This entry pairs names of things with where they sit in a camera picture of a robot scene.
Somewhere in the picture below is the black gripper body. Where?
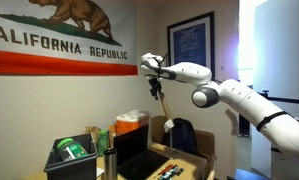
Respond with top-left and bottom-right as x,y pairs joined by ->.
148,78 -> 163,92

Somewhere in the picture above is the brown cardboard tissue roll tube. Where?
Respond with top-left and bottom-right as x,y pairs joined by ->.
157,93 -> 176,134

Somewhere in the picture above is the paper towel rolls pack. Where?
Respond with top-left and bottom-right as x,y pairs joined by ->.
115,109 -> 152,138

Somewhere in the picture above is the dark backpack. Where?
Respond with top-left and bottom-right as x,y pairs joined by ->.
162,117 -> 200,157

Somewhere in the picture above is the framed blue poster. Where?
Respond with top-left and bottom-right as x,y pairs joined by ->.
166,11 -> 216,81

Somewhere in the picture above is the black laptop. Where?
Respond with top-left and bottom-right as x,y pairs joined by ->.
113,124 -> 170,180

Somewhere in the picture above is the green bottle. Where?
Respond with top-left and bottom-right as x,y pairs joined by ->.
97,129 -> 110,157

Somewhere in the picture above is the brown paper bag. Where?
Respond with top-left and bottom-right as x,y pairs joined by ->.
85,125 -> 102,142

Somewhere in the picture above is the coloured marker pens pack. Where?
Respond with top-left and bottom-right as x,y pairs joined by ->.
153,162 -> 185,180

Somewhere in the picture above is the steel tumbler cup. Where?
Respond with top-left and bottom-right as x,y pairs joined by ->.
103,148 -> 119,180

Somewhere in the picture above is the white paper sheet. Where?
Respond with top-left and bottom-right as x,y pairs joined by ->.
96,166 -> 105,178

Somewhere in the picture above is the green lid plastic jar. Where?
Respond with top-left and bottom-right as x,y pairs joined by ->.
56,137 -> 90,162

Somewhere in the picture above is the California Republic flag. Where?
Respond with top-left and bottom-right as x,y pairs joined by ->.
0,0 -> 139,77

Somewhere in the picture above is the grey plastic bin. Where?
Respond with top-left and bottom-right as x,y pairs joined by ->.
43,133 -> 100,180

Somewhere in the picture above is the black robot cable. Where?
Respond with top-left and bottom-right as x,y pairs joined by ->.
156,52 -> 169,79

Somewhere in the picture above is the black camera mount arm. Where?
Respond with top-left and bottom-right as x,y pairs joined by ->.
258,89 -> 299,111

